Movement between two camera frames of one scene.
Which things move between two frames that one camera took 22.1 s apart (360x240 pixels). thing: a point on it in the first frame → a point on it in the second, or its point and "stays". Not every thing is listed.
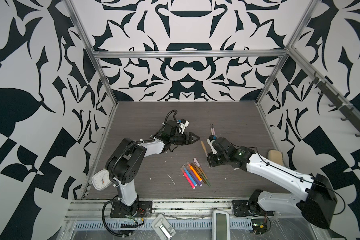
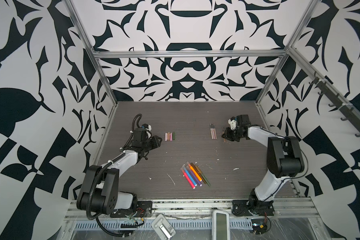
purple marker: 194,175 stays
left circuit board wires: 131,225 stays
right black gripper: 210,160 → 226,134
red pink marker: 188,178 stays
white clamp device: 162,228 stays
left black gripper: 190,138 → 156,143
